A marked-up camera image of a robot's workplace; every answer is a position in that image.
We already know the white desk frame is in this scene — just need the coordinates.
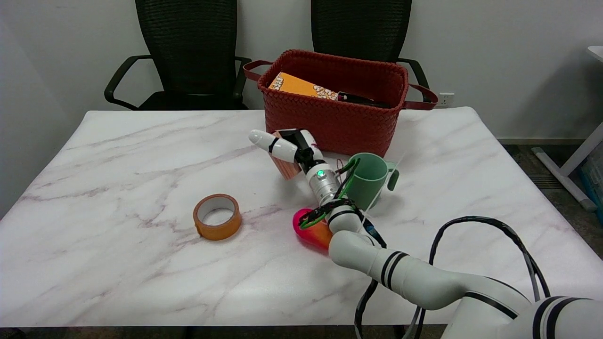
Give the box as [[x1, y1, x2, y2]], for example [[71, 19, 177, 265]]
[[532, 46, 603, 211]]

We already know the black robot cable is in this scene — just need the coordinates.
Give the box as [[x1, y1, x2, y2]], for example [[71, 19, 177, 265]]
[[298, 198, 551, 339]]

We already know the wooden cylinder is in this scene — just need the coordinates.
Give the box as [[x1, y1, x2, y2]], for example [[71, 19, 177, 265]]
[[269, 132, 302, 180]]

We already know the thin white cable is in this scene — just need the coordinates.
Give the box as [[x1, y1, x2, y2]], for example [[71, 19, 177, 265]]
[[362, 152, 407, 223]]

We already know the red yellow mango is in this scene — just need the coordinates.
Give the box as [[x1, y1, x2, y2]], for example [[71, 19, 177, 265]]
[[292, 209, 333, 250]]

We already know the orange tape roll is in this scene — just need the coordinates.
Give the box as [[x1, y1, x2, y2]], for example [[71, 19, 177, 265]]
[[193, 194, 242, 241]]

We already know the green robot cable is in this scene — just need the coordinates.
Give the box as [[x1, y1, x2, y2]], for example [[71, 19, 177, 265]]
[[299, 158, 361, 230]]

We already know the red woven basket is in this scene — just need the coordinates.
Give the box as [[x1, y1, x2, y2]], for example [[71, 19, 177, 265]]
[[243, 49, 439, 158]]

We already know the yellow popcorn box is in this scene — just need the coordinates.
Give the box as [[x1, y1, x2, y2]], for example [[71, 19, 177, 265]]
[[268, 72, 339, 101]]

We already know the black mesh office chair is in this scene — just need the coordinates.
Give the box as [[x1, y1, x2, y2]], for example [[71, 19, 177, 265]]
[[310, 0, 430, 90], [104, 0, 253, 111]]

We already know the green plastic mug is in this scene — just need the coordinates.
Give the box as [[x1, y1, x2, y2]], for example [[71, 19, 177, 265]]
[[345, 153, 400, 211]]

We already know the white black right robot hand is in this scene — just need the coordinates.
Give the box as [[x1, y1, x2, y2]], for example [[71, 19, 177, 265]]
[[248, 128, 326, 173]]

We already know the blue object under desk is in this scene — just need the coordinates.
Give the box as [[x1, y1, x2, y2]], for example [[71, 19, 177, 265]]
[[579, 153, 603, 210]]

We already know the black object in basket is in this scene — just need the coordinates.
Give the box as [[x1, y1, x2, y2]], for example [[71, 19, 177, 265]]
[[337, 92, 392, 109]]

